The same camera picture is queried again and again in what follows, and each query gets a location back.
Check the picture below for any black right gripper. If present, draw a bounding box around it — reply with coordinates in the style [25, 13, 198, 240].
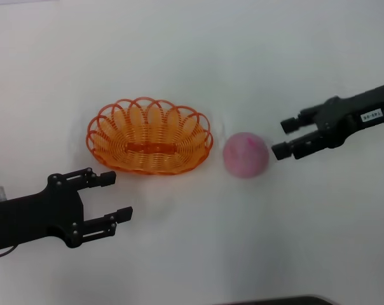
[271, 81, 384, 161]

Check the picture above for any black rounded object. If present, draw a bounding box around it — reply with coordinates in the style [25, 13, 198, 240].
[223, 295, 331, 305]

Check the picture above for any pink peach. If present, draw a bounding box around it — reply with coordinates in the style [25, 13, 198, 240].
[223, 132, 271, 179]

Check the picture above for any orange plastic woven basket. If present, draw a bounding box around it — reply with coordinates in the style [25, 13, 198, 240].
[85, 95, 214, 176]

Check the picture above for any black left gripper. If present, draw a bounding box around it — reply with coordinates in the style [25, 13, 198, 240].
[0, 168, 134, 252]

